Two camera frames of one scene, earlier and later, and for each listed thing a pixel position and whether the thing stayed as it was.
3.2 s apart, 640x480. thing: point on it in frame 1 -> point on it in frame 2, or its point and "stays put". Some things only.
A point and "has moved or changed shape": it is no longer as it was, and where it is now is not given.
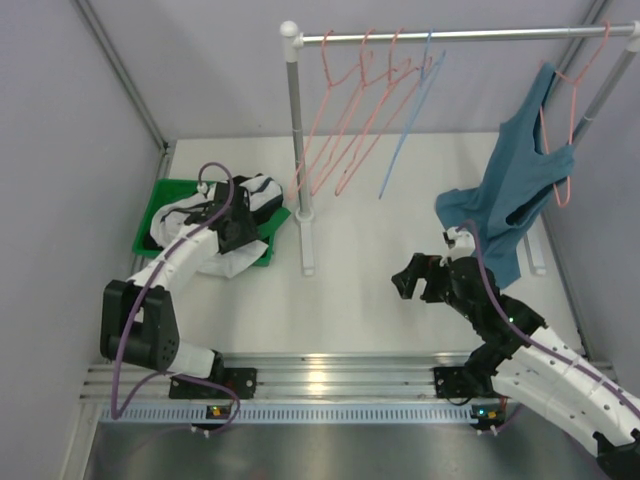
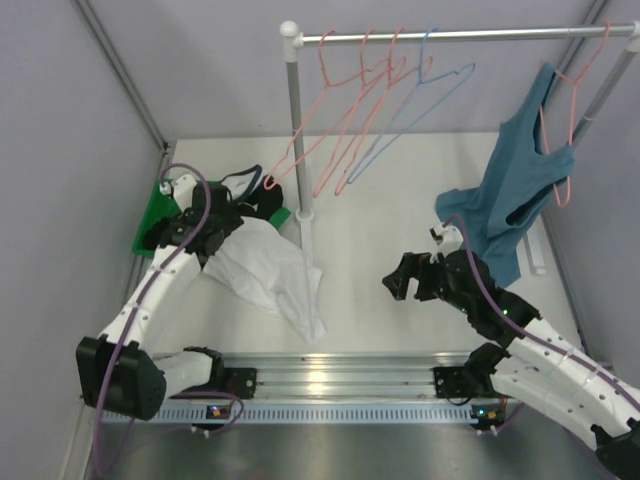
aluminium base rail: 290,377 stays put
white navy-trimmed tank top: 265,197 has moved or changed shape
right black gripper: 421,266 stays put
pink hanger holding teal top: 575,84 stays put
